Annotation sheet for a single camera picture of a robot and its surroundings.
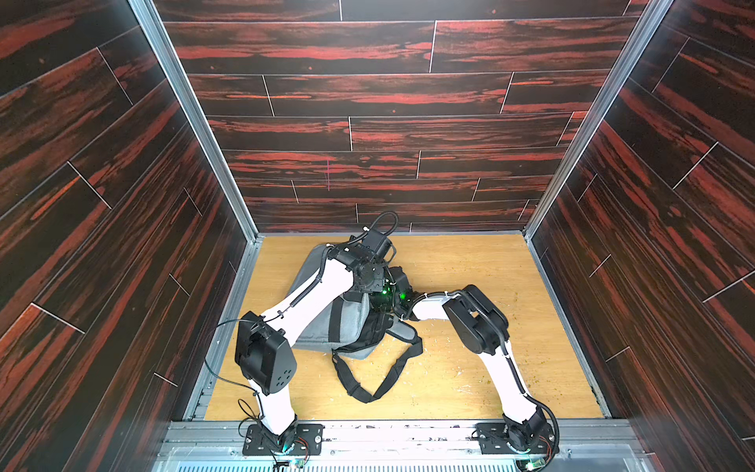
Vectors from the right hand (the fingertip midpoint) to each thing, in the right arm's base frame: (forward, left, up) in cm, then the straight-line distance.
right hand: (350, 293), depth 98 cm
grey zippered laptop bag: (-17, -3, +9) cm, 19 cm away
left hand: (-5, -9, +12) cm, 16 cm away
